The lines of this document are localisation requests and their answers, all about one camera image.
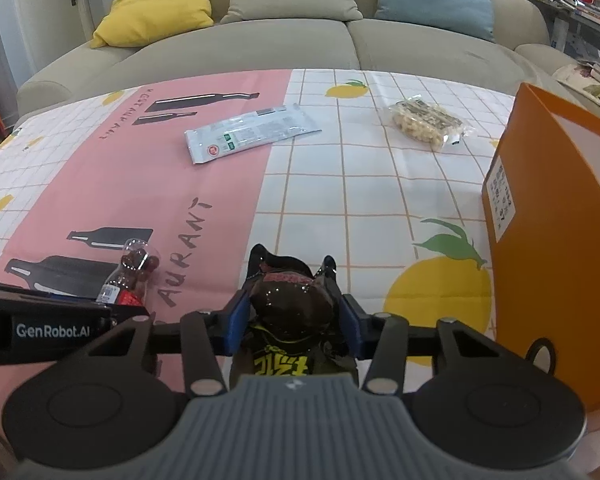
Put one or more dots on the long white snack packet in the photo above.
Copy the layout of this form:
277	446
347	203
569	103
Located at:
250	132

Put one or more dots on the orange cardboard box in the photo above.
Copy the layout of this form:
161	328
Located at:
555	240

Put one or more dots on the stack of magazines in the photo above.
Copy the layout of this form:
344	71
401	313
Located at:
592	80

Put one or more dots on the yellow cushion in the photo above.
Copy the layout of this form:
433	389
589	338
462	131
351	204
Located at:
155	12

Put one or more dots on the grey side table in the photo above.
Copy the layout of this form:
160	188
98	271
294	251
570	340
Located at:
562	30

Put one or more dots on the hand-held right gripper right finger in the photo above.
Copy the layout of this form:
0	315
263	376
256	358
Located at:
353	324

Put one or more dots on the pink and white printed tablecloth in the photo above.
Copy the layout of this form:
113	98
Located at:
340	195

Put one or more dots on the black and green snack packet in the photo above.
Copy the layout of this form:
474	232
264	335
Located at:
290	305

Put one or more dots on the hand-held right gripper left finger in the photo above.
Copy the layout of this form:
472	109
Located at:
235	322

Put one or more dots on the clear packet of pale nuts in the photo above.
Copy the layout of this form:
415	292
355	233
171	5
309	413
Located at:
427	120

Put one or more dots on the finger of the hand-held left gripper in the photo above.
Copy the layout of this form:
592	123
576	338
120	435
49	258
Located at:
127	312

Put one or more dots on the beige sofa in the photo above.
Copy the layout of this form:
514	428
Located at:
290	42

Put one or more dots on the clear packet of red-brown dates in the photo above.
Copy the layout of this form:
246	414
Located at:
132	272

